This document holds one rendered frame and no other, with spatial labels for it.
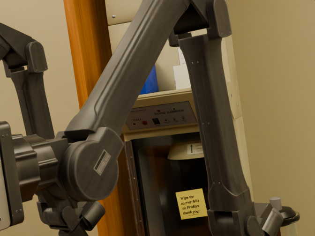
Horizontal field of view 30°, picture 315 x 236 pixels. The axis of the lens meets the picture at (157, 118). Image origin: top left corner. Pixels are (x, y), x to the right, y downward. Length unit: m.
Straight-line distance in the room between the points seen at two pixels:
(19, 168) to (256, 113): 1.38
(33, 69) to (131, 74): 0.51
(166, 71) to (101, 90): 0.78
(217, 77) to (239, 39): 0.98
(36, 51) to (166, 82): 0.41
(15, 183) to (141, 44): 0.31
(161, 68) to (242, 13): 0.49
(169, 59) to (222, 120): 0.60
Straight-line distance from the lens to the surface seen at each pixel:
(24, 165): 0.70
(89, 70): 1.62
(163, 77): 1.60
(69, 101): 2.18
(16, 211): 0.69
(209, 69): 1.00
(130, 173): 1.65
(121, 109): 0.83
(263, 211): 1.13
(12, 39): 1.33
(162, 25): 0.92
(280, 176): 2.01
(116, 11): 1.65
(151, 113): 1.54
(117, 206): 1.69
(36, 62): 1.34
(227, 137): 1.03
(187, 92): 1.47
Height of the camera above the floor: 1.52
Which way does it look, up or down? 3 degrees down
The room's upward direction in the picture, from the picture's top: 8 degrees counter-clockwise
